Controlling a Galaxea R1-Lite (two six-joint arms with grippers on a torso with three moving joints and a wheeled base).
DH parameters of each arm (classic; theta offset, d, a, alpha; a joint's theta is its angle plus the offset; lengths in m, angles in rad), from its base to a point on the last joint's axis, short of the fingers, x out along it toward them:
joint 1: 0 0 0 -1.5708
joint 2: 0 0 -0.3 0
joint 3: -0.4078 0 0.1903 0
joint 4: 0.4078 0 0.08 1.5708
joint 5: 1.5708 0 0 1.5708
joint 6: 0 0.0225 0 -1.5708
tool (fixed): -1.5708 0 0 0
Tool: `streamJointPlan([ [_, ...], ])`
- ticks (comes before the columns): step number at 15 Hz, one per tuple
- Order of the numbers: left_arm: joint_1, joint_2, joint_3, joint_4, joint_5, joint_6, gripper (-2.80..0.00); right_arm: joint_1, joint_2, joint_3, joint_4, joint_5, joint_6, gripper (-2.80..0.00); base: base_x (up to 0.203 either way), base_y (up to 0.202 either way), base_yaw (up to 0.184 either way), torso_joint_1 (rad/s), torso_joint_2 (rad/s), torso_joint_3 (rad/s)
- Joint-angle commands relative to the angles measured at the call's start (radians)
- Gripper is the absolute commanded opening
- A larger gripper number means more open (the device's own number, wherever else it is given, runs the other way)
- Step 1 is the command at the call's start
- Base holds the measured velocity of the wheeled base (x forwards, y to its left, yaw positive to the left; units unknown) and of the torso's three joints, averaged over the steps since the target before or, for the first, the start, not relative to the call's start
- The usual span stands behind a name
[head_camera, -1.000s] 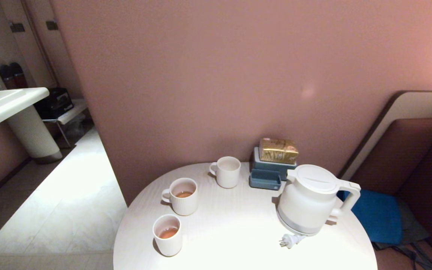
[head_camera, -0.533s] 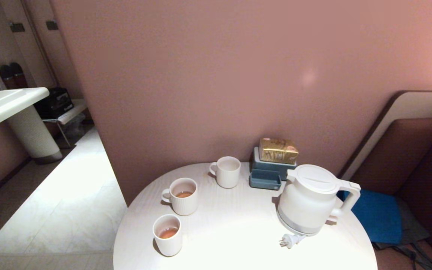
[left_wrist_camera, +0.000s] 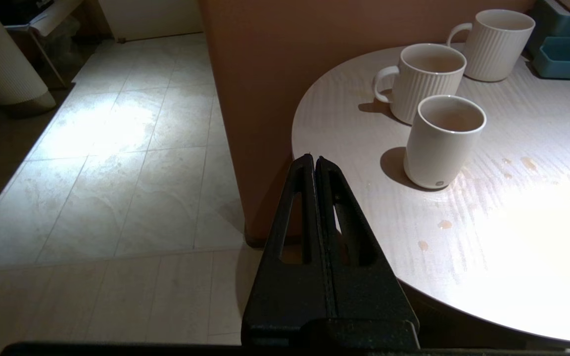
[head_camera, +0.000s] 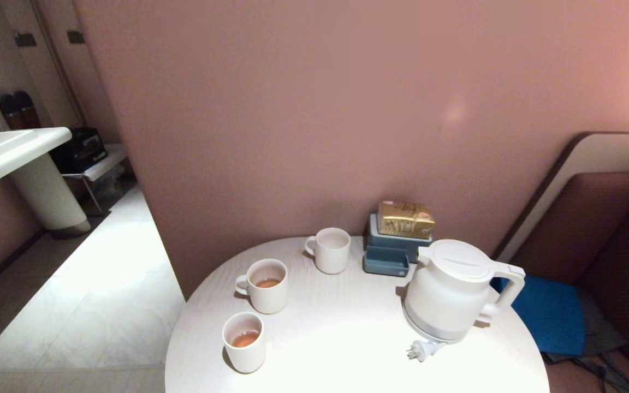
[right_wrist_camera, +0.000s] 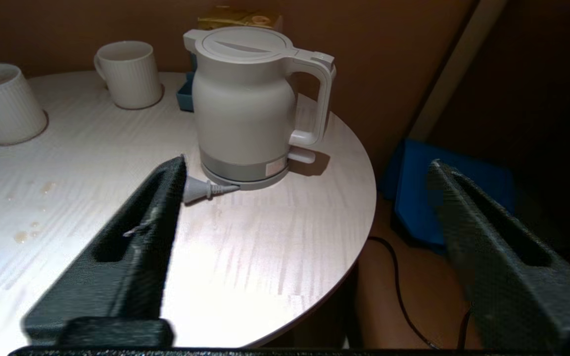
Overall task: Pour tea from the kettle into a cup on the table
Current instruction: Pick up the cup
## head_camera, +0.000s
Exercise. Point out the white ribbed mug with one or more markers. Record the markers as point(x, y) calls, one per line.
point(265, 286)
point(245, 344)
point(331, 250)

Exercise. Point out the white electric kettle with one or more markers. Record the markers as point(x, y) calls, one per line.
point(451, 297)

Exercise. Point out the white wash basin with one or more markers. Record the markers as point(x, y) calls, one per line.
point(0, 153)

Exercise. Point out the grey cloth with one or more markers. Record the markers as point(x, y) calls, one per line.
point(601, 330)

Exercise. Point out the blue grey tray box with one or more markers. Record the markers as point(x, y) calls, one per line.
point(388, 252)

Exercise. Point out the white ribbed basin pedestal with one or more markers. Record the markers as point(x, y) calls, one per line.
point(47, 194)

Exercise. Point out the black box appliance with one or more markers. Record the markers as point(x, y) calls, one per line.
point(79, 150)

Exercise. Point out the white round table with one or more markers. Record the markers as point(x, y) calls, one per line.
point(347, 338)

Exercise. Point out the white kettle lid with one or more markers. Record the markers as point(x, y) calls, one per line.
point(459, 260)

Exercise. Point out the white kettle base with plug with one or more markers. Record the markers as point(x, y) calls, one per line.
point(425, 346)

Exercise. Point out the white low shelf stand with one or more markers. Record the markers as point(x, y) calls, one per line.
point(104, 164)

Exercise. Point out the blue cushion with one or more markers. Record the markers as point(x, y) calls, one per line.
point(552, 314)

